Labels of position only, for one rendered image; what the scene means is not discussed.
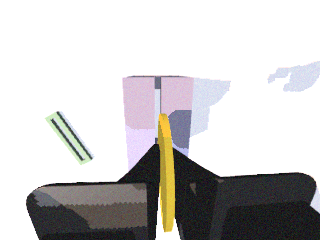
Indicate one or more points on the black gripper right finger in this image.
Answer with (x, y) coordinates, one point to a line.
(202, 197)

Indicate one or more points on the thin gold coin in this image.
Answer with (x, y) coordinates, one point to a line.
(167, 178)

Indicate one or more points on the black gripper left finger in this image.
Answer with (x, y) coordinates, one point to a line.
(126, 204)

